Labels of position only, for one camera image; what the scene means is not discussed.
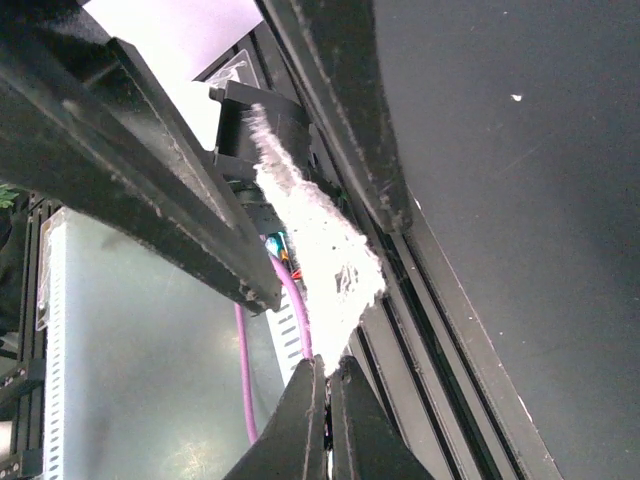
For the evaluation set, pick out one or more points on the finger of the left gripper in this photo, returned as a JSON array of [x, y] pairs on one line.
[[59, 139], [331, 50]]

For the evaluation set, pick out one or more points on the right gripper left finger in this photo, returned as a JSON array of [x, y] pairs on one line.
[[292, 445]]

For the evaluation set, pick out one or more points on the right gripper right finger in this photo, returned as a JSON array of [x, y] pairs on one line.
[[365, 445]]

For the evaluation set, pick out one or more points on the silver glitter ornament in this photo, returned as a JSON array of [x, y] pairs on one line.
[[343, 275]]

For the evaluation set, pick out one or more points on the small green christmas tree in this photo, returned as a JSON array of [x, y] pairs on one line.
[[7, 196]]

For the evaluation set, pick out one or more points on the white slotted cable duct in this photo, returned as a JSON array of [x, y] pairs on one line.
[[51, 320]]

